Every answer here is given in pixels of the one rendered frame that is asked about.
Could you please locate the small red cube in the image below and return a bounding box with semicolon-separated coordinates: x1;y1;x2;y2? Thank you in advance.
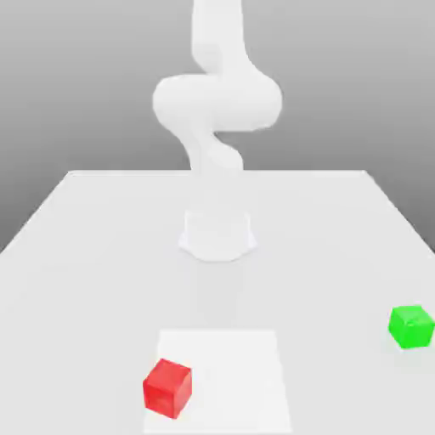
142;358;194;421

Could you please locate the small green cube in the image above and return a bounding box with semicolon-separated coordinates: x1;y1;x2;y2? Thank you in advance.
387;304;435;350

